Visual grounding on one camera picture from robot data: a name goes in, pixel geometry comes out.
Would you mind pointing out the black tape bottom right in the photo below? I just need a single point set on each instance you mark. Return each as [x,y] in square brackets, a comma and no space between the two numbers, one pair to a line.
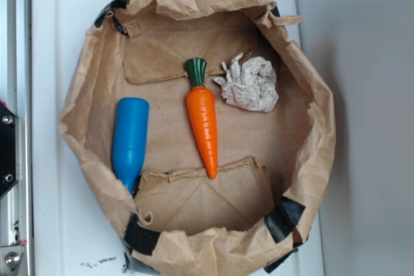
[283,218]

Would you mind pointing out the white paper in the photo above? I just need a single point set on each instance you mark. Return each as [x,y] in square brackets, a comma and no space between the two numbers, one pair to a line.
[250,85]

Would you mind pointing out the black tape bottom left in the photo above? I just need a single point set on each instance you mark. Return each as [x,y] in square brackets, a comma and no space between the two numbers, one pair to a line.
[140,239]

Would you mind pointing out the brown paper bag tray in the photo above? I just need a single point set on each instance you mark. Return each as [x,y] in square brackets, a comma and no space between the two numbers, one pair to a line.
[208,226]

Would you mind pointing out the black tape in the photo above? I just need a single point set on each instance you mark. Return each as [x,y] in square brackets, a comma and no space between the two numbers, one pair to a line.
[140,239]
[108,11]
[283,218]

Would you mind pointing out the black metal bracket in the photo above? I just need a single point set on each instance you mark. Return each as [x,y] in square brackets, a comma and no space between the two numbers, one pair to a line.
[8,149]

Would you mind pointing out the black tape top left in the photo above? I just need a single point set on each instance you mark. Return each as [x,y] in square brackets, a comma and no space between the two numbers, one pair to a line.
[108,11]

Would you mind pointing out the aluminium frame rail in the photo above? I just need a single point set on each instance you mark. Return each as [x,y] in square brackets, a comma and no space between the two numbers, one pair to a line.
[17,242]

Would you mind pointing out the orange toy carrot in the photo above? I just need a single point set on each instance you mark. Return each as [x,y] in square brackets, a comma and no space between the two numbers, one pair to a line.
[200,102]

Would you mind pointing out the blue plastic toy bottle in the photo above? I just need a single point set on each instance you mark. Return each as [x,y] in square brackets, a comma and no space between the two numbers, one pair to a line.
[130,138]

